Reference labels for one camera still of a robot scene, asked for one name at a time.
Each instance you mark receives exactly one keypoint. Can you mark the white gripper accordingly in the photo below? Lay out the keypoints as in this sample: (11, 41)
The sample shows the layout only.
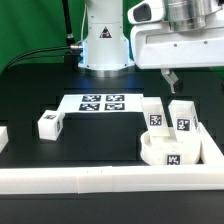
(155, 46)

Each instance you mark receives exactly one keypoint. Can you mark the white round stool seat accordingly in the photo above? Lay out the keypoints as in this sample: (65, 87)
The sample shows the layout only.
(169, 151)

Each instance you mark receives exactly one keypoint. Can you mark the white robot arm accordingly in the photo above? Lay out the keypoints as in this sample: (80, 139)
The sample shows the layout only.
(106, 48)

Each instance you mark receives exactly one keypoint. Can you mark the white right fence bar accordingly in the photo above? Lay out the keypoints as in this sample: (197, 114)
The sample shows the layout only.
(210, 152)

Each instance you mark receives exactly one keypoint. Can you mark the white fence bar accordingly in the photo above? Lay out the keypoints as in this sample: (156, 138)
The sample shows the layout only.
(210, 152)
(110, 179)

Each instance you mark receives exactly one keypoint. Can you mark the white sheet with tags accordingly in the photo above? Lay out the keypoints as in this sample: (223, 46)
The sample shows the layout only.
(100, 103)

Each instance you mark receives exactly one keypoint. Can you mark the black vertical pole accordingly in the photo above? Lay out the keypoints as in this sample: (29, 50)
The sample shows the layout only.
(69, 33)

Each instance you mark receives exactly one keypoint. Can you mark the white front fence bar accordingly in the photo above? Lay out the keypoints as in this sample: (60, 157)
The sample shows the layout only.
(110, 179)

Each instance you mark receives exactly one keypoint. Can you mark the white left fence piece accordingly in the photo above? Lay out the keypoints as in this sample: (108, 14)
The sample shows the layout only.
(3, 137)

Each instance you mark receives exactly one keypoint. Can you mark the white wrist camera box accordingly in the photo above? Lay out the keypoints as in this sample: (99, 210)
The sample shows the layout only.
(147, 11)

